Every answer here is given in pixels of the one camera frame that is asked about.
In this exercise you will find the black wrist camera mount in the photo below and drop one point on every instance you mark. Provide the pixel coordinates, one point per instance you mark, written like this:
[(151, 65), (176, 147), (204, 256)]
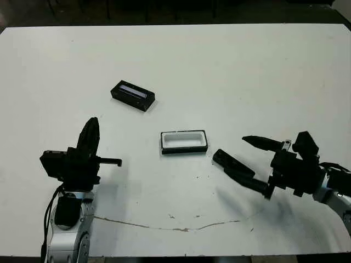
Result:
[(305, 145), (53, 164)]

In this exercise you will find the black box base white insert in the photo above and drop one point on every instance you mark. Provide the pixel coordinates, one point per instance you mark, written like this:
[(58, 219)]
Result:
[(182, 139)]

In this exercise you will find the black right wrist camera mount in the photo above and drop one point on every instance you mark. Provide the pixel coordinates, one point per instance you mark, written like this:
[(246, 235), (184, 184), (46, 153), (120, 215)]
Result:
[(305, 145)]

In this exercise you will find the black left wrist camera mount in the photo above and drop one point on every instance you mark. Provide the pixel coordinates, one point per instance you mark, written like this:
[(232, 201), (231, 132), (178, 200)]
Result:
[(53, 164)]

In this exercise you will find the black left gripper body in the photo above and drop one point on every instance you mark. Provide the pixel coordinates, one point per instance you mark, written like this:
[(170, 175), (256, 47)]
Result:
[(79, 170)]

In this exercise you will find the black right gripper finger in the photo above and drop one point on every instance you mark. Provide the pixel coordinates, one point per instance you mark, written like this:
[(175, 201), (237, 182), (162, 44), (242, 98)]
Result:
[(263, 143), (259, 187)]

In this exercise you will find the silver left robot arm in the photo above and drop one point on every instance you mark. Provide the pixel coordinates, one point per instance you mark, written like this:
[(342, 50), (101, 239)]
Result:
[(65, 241)]

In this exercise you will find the slim black camera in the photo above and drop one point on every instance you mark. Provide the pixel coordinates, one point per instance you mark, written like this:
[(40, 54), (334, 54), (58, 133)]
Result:
[(226, 158)]

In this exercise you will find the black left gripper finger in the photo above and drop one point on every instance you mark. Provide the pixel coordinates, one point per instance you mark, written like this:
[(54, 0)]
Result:
[(85, 137), (96, 139)]

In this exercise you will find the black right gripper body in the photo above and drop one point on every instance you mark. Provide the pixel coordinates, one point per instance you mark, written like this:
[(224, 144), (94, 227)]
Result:
[(296, 172)]

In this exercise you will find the black box lid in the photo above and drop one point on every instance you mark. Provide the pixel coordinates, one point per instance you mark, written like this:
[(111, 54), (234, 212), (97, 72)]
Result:
[(133, 100)]

